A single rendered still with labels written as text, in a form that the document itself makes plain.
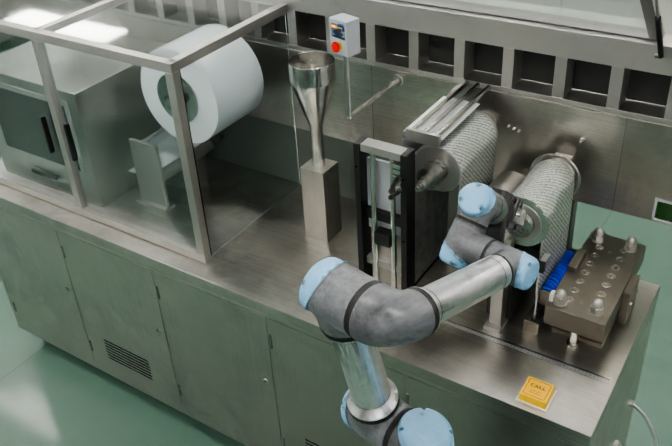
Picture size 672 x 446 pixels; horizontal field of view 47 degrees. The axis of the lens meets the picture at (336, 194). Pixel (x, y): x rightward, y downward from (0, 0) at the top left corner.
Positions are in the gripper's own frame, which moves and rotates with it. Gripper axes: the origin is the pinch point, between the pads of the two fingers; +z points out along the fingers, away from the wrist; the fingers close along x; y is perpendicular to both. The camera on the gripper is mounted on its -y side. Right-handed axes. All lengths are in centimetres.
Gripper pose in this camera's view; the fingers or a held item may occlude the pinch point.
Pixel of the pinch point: (510, 229)
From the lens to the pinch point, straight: 205.8
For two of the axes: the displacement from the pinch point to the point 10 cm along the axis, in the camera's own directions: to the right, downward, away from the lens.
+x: -8.4, -2.5, 4.8
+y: 3.1, -9.5, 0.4
